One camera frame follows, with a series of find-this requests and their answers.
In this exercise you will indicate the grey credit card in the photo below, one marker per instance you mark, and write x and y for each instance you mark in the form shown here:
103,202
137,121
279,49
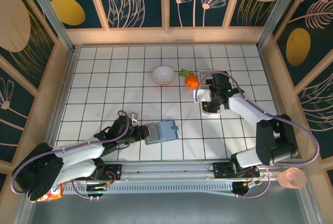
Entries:
155,132

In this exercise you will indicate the teal card holder wallet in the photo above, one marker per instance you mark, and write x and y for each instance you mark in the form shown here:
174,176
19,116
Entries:
169,131

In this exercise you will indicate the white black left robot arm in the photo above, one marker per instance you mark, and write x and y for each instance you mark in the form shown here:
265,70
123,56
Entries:
78,151

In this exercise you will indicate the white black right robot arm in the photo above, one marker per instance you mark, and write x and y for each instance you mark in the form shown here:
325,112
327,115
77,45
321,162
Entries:
275,141

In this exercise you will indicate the orange toy carrot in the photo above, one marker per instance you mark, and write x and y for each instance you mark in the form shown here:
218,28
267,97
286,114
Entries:
192,81

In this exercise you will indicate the green snack packet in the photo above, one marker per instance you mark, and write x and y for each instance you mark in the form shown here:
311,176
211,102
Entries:
185,72

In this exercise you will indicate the white bowl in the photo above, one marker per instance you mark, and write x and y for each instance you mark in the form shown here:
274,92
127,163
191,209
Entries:
163,75

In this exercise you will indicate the small black electronics board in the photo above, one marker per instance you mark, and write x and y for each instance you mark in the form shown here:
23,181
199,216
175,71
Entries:
245,186
96,188

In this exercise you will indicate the colourful candy bag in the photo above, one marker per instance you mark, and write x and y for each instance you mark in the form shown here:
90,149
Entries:
52,195

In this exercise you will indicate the pink plastic cup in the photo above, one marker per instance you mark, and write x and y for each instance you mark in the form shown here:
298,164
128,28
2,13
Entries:
291,178

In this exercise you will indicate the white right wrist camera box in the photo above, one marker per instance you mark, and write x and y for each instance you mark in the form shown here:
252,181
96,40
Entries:
201,95

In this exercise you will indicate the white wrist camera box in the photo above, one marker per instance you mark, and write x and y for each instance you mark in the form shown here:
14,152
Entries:
201,95
133,117

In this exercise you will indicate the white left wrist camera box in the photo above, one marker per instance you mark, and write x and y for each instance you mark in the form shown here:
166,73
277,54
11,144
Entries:
133,117

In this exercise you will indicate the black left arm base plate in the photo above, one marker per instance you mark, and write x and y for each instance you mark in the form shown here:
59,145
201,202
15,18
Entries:
114,169

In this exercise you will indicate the aluminium mounting rail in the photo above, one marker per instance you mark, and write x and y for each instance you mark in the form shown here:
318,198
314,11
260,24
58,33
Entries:
169,168

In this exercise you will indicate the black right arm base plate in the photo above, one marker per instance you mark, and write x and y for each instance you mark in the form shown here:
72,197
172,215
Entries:
221,170

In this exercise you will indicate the aluminium frame post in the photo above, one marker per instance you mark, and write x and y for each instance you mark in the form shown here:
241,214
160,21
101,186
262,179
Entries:
52,16
278,8

